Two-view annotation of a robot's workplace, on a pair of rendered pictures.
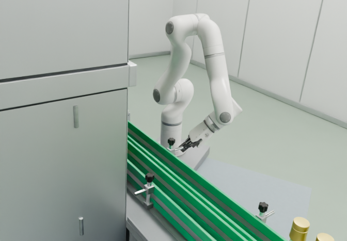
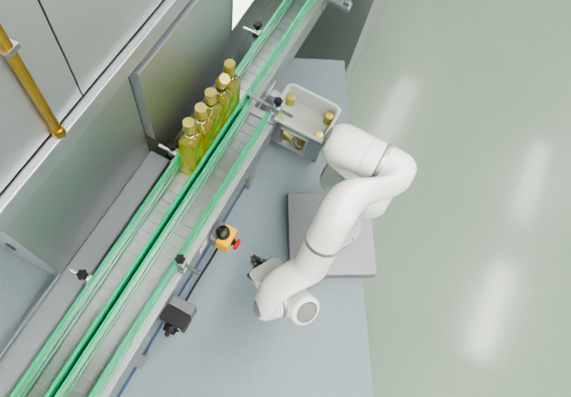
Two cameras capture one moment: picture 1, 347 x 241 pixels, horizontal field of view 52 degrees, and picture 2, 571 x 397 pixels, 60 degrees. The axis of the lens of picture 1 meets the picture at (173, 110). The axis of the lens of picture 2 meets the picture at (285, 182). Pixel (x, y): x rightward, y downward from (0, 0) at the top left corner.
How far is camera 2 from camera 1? 1.43 m
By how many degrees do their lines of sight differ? 52
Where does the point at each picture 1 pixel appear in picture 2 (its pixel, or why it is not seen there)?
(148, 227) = (59, 301)
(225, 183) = (313, 328)
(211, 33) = (320, 221)
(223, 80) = (296, 278)
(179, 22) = (334, 150)
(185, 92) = not seen: hidden behind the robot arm
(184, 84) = not seen: hidden behind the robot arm
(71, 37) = not seen: outside the picture
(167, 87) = (327, 181)
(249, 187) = (323, 364)
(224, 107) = (260, 302)
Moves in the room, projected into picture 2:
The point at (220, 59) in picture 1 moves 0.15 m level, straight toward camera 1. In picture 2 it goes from (311, 256) to (248, 274)
